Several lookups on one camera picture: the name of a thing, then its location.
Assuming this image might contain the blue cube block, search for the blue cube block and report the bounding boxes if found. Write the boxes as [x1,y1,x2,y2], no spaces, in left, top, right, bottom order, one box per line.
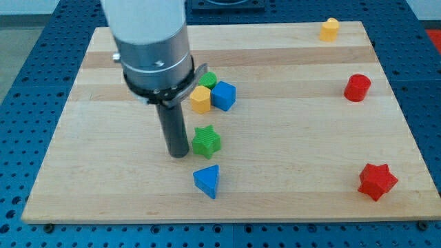
[211,81,236,111]

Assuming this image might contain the red star block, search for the red star block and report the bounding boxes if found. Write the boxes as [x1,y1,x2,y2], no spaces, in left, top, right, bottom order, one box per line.
[358,163,398,201]

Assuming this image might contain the yellow hexagon block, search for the yellow hexagon block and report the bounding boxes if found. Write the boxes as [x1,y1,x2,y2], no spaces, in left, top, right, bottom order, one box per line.
[190,85,211,114]

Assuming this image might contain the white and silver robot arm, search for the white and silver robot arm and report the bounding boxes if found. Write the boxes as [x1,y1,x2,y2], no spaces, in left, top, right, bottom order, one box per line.
[101,0,208,107]

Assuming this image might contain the green cylinder block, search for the green cylinder block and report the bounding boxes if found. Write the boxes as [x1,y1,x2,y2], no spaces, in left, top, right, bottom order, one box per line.
[198,72,218,90]

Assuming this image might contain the wooden board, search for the wooden board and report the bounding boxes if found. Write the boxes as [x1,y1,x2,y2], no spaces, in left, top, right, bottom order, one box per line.
[21,21,440,224]

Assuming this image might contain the red cylinder block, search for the red cylinder block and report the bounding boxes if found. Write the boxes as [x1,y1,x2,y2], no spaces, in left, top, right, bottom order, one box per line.
[344,74,371,102]

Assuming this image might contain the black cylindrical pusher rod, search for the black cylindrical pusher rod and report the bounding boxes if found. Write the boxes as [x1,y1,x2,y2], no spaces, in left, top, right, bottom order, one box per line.
[156,103,189,158]

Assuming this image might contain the green star block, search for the green star block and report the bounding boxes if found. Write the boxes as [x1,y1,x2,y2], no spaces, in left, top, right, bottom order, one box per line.
[192,125,221,159]

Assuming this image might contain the yellow heart block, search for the yellow heart block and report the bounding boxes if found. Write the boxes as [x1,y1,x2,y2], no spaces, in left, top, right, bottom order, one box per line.
[319,17,340,42]

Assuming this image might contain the blue triangle block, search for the blue triangle block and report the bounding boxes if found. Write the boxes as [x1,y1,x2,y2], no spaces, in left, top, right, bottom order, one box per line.
[193,165,220,199]

